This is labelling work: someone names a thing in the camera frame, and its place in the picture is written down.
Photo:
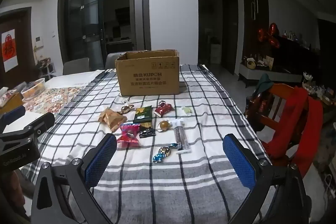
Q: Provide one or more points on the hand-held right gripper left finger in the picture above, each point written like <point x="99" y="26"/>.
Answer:
<point x="101" y="158"/>

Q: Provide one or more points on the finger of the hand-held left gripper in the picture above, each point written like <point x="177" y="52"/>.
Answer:
<point x="13" y="113"/>
<point x="39" y="123"/>

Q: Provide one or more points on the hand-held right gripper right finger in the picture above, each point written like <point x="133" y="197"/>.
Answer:
<point x="240" y="163"/>

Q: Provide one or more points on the pink snack packet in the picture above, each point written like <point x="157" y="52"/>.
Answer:
<point x="128" y="134"/>

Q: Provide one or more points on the gold snack packet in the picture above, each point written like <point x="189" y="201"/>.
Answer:
<point x="111" y="120"/>

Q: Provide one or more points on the shiny foil twist candy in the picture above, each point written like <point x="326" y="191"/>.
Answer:
<point x="127" y="108"/>
<point x="164" y="151"/>

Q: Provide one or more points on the green snack packet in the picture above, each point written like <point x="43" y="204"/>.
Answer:
<point x="143" y="113"/>

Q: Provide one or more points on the pale green candy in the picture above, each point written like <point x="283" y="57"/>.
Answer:
<point x="186" y="110"/>

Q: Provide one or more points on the brown cardboard box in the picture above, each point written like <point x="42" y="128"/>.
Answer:
<point x="147" y="77"/>

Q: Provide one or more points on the tissue box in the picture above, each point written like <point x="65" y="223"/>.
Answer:
<point x="10" y="102"/>

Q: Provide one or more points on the patterned table mat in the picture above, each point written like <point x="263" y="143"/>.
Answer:
<point x="57" y="99"/>

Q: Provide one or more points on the clear plastic container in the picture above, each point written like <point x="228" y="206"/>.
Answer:
<point x="34" y="88"/>

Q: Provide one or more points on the black snack packet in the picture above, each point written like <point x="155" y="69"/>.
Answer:
<point x="146" y="130"/>

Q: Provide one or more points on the white shoe shelf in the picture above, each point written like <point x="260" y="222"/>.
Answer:
<point x="46" y="69"/>

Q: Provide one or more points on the checkered white grey tablecloth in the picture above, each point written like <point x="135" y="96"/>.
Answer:
<point x="204" y="121"/>

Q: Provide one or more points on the small white wrapper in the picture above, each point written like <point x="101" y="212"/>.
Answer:
<point x="126" y="101"/>

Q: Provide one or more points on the red and white door poster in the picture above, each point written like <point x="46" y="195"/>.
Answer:
<point x="9" y="50"/>

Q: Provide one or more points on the white tube packet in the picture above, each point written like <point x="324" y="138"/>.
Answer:
<point x="181" y="138"/>

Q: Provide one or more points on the grey dining chair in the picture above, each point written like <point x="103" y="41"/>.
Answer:
<point x="113" y="59"/>
<point x="76" y="66"/>

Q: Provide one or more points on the wooden chair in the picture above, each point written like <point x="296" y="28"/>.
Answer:
<point x="278" y="106"/>

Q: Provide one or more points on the round gold candy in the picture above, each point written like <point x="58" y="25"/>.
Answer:
<point x="164" y="125"/>

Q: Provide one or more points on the red cloth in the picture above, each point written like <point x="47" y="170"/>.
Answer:
<point x="302" y="124"/>

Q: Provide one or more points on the red snack packet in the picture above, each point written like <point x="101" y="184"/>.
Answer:
<point x="164" y="110"/>

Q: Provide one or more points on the green cloth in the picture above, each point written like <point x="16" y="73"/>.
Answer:
<point x="263" y="85"/>

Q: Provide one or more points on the small foil candy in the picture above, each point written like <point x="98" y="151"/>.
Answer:
<point x="162" y="102"/>

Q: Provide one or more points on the white sideboard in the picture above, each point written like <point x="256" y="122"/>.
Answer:
<point x="270" y="74"/>

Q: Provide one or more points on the woven basket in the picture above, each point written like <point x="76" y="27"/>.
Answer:
<point x="250" y="64"/>

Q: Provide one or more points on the glass sliding door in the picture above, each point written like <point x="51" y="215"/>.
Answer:
<point x="84" y="16"/>

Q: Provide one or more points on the red balloons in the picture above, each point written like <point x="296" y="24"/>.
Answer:
<point x="271" y="35"/>

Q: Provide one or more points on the dark wardrobe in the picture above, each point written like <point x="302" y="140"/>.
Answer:
<point x="256" y="22"/>

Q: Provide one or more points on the white wall intercom panel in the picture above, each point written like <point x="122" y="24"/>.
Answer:
<point x="39" y="42"/>

